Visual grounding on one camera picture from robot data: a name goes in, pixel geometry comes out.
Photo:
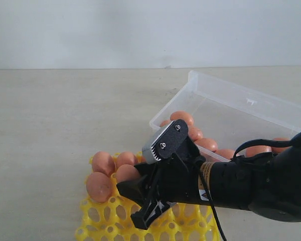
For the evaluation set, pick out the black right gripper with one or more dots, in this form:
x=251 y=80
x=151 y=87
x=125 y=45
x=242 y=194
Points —
x=178 y=182

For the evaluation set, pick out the yellow plastic egg tray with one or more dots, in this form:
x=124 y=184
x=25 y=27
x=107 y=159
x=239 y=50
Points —
x=122 y=204

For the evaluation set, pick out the clear plastic container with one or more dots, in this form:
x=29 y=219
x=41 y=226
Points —
x=232 y=114

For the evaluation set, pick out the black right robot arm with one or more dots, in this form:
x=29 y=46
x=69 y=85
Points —
x=267 y=184

